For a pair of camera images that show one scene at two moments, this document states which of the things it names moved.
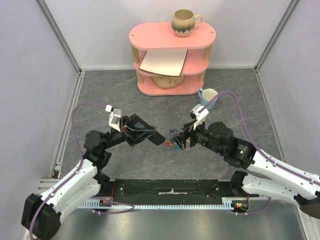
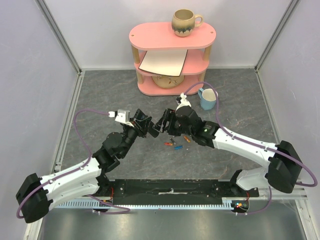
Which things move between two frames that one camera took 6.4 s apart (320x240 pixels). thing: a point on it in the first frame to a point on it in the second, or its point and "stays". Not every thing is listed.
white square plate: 167,62 stays
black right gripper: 186,136 to 169,121
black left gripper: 131,137 to 141,125
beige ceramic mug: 183,22 stays
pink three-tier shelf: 159,36 stays
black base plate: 206,190 stays
